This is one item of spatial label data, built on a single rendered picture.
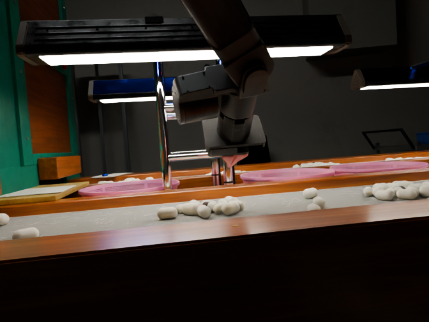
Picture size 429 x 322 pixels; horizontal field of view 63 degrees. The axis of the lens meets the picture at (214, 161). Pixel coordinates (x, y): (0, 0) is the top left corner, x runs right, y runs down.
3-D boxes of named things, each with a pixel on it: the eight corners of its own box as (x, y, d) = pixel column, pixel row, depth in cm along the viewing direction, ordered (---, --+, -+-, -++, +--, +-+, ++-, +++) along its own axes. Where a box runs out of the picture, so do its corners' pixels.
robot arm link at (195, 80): (272, 66, 44) (249, 25, 48) (183, 81, 41) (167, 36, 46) (256, 127, 54) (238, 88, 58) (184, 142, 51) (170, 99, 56)
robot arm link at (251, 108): (266, 86, 50) (251, 62, 53) (220, 94, 48) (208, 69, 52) (258, 120, 55) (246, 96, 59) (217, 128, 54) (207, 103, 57)
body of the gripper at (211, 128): (201, 126, 63) (202, 94, 57) (256, 121, 64) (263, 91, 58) (206, 154, 59) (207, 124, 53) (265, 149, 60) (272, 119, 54)
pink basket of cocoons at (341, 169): (454, 199, 93) (452, 163, 93) (361, 207, 90) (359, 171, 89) (391, 188, 120) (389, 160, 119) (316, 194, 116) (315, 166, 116)
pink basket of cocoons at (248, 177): (357, 204, 96) (356, 169, 95) (282, 219, 83) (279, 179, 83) (292, 195, 119) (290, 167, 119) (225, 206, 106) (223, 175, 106)
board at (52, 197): (56, 200, 77) (55, 195, 77) (-17, 207, 75) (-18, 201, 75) (89, 184, 109) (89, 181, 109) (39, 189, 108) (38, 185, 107)
